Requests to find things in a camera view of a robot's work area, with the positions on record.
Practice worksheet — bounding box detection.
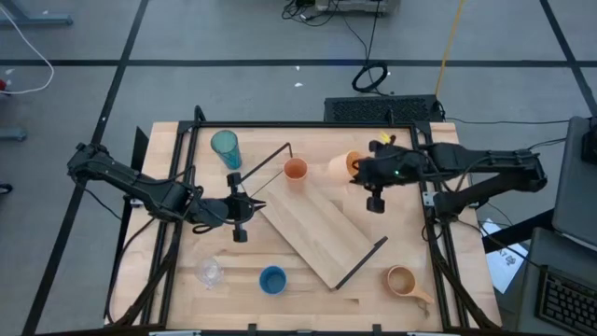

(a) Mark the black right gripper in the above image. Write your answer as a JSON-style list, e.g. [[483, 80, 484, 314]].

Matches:
[[350, 139, 411, 215]]

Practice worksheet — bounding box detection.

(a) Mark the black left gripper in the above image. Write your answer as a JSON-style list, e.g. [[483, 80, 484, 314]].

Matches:
[[225, 171, 268, 245]]

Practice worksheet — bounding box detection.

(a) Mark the cream mug with handle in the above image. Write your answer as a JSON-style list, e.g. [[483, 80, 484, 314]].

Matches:
[[327, 149, 368, 182]]

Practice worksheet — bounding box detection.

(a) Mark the peach plastic tumbler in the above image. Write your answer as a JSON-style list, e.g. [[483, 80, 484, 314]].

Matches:
[[283, 157, 310, 182]]

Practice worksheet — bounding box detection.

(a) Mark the teal faceted plastic tumbler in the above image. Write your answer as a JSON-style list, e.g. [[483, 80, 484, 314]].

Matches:
[[210, 129, 243, 171]]

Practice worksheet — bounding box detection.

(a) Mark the blue plastic cup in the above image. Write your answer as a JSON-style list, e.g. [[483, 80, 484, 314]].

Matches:
[[258, 264, 289, 296]]

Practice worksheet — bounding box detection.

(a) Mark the clear glass mug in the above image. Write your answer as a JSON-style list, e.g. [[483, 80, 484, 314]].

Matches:
[[194, 257, 225, 290]]

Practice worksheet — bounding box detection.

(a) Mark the wooden bowl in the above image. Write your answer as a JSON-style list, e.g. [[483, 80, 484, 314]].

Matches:
[[385, 264, 436, 319]]

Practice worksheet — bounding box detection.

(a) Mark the wooden shelf with black legs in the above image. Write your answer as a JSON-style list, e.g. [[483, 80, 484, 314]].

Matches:
[[239, 142, 389, 291]]

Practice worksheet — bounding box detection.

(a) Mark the black computer case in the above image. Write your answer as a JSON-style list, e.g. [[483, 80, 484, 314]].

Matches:
[[324, 94, 443, 123]]

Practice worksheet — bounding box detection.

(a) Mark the gray power strip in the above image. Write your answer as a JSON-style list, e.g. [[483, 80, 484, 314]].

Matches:
[[314, 0, 389, 14]]

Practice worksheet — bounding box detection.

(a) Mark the white paper sheet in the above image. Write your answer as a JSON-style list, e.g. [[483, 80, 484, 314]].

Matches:
[[479, 218, 531, 295]]

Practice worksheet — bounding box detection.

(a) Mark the gray open laptop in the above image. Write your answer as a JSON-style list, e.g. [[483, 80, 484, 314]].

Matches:
[[515, 227, 597, 336]]

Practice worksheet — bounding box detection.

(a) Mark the gray closed laptop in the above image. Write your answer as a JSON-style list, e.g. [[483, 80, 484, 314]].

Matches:
[[551, 115, 597, 253]]

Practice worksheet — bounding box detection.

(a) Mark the black device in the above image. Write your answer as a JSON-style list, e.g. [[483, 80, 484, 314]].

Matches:
[[580, 119, 597, 165]]

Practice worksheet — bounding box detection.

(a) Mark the gray metal stand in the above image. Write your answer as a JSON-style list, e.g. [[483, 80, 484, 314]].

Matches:
[[0, 0, 75, 27]]

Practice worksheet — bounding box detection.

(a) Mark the coiled black cable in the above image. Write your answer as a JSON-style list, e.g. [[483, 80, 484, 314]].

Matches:
[[351, 61, 390, 93]]

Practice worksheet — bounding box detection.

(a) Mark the yellow cable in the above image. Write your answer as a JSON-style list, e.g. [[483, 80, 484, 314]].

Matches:
[[435, 0, 466, 98]]

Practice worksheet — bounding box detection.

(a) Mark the white cable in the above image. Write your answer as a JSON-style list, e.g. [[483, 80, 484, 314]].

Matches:
[[0, 4, 56, 96]]

